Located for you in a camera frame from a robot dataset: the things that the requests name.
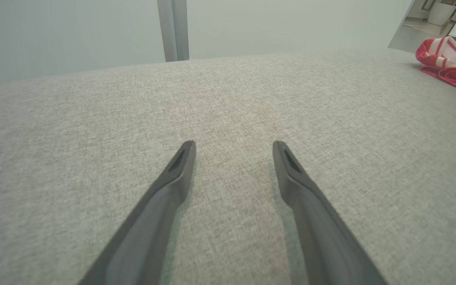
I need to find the plain grey metal post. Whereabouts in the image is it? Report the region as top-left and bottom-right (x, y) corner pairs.
(157, 0), (190, 63)

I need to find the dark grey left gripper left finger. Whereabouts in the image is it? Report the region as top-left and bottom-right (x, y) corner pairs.
(78, 140), (196, 285)

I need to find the crumpled red and white garment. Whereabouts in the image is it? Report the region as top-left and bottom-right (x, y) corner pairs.
(415, 33), (456, 99)

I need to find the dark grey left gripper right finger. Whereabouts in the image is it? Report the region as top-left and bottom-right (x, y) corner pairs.
(272, 141), (387, 285)

